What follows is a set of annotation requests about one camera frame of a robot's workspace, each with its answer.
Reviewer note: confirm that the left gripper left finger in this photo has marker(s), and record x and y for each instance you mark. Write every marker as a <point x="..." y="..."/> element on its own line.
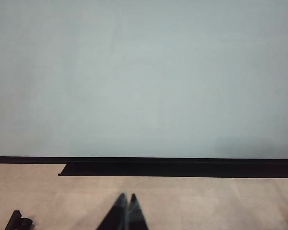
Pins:
<point x="117" y="215"/>

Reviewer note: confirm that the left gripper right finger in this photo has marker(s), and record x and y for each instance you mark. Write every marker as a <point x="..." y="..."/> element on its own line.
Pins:
<point x="136" y="215"/>

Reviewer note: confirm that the black stand foot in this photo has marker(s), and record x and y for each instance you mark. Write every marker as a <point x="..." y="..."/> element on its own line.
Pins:
<point x="16" y="221"/>

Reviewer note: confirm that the black table edge rail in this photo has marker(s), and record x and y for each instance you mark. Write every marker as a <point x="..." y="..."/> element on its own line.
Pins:
<point x="182" y="170"/>

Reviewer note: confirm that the white glass whiteboard black frame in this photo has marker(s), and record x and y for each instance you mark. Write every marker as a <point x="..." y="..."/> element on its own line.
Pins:
<point x="134" y="72"/>

